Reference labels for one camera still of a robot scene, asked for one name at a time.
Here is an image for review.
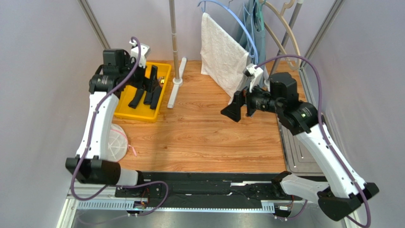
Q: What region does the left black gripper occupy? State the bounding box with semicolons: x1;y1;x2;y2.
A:
119;55;158;93

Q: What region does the black paper napkin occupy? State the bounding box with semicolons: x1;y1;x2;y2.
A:
128;88;145;109

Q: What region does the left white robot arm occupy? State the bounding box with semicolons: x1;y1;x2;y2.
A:
65;44;153;186

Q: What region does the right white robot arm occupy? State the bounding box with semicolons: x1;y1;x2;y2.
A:
221;72;379;221

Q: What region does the rolled black napkin right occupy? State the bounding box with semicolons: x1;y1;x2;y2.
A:
150;77;166;110

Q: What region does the rolled black napkin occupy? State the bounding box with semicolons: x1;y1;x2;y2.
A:
150;77;166;110
143;87;155;105

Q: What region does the rolled black napkin left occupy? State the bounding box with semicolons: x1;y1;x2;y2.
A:
143;87;155;105

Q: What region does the left white rack foot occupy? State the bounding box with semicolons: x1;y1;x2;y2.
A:
167;57;187;109

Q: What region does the yellow plastic bin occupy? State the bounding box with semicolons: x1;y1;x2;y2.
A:
114;62;172;122

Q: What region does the left rack pole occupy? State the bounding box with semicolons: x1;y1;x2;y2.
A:
169;0;179;68

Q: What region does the rack pole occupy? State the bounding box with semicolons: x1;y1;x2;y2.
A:
169;0;179;68
264;0;305;87

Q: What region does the white towel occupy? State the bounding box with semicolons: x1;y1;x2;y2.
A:
200;13;250;103

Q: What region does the teal grey shirt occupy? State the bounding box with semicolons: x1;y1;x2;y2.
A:
235;0;267;87

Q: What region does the white mesh bag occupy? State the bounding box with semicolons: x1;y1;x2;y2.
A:
107;123;137;162

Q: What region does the steel tray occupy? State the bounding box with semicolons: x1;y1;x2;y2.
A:
276;115;323;176

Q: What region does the blue clothes hanger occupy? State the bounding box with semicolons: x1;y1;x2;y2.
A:
197;0;259;63

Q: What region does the green clothes hanger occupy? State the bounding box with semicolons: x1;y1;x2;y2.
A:
253;0;265;32

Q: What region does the beige clothes hanger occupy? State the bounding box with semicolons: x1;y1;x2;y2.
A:
261;0;301;72

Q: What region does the right rack pole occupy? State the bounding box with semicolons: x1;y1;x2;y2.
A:
264;0;305;87

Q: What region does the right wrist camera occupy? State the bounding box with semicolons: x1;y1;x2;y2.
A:
243;64;264;93

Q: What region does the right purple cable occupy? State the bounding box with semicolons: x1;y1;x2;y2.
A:
254;54;371;228

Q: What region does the purple cable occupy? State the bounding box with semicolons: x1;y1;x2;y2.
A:
254;54;371;228
69;36;170;218

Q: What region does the light blue wire hanger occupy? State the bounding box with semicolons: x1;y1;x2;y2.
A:
243;0;259;65

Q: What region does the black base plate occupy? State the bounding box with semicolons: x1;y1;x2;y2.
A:
110;171;336;210

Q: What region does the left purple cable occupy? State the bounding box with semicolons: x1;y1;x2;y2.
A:
69;36;170;218

